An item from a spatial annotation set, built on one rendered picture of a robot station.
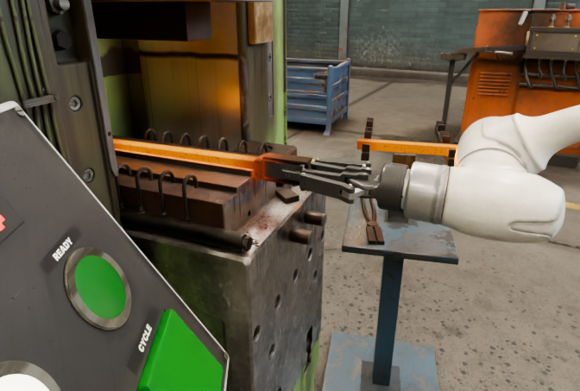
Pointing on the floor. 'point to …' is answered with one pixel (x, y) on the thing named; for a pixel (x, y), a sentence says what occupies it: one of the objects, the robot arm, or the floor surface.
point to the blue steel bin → (318, 91)
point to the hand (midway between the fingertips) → (286, 168)
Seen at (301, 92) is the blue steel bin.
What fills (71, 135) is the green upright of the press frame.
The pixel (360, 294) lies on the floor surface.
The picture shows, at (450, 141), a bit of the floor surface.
